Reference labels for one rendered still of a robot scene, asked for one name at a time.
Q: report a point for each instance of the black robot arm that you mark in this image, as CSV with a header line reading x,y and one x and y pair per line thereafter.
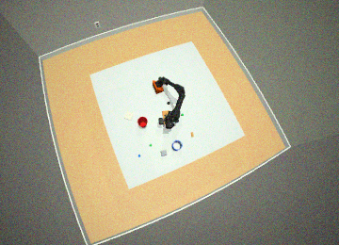
x,y
175,113

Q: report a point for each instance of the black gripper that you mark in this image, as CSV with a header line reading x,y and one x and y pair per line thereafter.
x,y
161,120

